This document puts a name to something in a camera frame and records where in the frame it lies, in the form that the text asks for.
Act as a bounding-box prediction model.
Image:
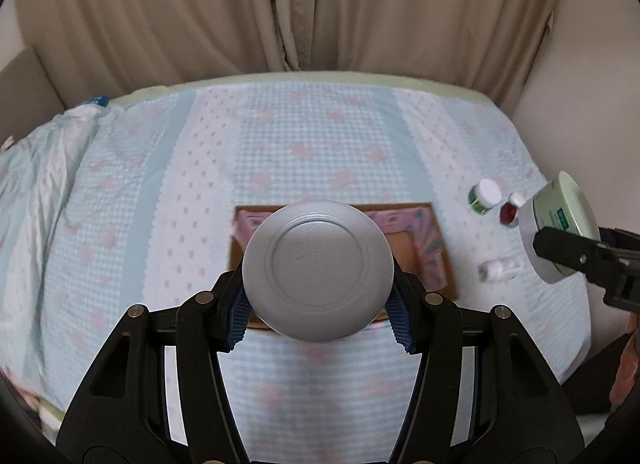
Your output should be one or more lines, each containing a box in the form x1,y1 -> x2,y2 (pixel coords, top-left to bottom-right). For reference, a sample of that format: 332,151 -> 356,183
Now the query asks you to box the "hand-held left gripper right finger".
385,270 -> 584,464

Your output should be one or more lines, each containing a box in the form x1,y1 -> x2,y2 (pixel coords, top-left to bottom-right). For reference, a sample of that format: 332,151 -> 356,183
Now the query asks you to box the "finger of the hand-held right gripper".
532,226 -> 608,289

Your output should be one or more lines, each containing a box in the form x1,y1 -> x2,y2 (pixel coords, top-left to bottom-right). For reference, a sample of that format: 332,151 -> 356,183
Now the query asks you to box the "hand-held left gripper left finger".
56,270 -> 251,464

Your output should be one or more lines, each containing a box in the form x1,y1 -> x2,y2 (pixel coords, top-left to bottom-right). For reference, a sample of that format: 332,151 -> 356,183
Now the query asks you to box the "white jar with green label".
518,171 -> 601,285

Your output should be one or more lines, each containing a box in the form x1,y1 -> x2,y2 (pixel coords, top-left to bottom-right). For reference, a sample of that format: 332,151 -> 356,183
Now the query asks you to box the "cardboard box with pink lining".
229,202 -> 460,329

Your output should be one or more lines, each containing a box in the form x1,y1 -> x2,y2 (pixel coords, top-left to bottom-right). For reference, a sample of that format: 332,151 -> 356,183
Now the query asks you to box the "small red bottle white cap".
499,192 -> 527,227

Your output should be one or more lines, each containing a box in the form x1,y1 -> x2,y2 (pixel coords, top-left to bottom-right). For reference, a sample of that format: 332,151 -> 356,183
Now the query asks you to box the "small green jar white lid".
468,179 -> 502,215

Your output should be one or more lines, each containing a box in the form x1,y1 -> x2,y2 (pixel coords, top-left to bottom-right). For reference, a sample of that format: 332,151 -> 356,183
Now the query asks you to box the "white crinkled quilt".
0,104 -> 102,385

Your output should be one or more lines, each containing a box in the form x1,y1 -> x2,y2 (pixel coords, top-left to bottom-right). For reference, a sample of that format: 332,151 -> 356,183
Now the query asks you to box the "pale green mattress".
107,70 -> 497,107

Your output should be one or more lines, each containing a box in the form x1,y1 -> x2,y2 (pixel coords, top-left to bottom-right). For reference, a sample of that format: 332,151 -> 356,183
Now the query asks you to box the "beige curtain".
15,0 -> 571,105

